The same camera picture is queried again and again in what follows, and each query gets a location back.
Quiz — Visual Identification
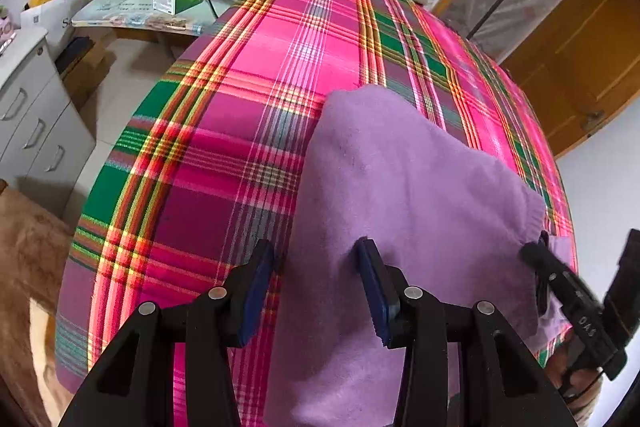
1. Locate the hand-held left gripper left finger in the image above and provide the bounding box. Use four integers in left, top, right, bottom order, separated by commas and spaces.
59, 238, 276, 427

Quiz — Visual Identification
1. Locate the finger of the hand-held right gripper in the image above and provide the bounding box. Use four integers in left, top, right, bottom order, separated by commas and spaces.
521, 241, 601, 323
533, 230, 553, 315

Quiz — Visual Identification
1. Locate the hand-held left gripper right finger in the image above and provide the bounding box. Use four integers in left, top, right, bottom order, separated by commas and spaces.
353, 237, 576, 427

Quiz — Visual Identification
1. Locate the purple sweater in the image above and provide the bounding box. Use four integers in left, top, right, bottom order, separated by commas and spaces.
265, 87, 576, 427

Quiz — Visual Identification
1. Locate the person's right hand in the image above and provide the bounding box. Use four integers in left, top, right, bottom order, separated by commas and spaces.
545, 339, 603, 427

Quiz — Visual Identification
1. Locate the pink plaid bed sheet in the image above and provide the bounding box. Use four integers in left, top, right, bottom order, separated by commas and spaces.
55, 0, 580, 427

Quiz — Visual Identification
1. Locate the wooden door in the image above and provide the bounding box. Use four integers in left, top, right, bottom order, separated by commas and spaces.
500, 0, 640, 158

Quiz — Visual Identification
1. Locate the grey drawer cabinet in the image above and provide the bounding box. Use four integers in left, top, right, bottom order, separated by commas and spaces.
0, 27, 97, 215

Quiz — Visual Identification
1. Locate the flat cardboard carton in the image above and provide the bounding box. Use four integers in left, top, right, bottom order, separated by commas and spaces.
55, 37, 113, 108

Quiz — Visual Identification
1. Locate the folding table with printed top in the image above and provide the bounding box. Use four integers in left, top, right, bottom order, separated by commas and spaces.
71, 0, 241, 35

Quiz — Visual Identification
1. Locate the white carton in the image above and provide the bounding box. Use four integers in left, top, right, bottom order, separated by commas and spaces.
20, 0, 101, 58

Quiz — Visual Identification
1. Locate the metal door handle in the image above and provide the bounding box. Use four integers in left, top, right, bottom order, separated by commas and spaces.
580, 109, 606, 135

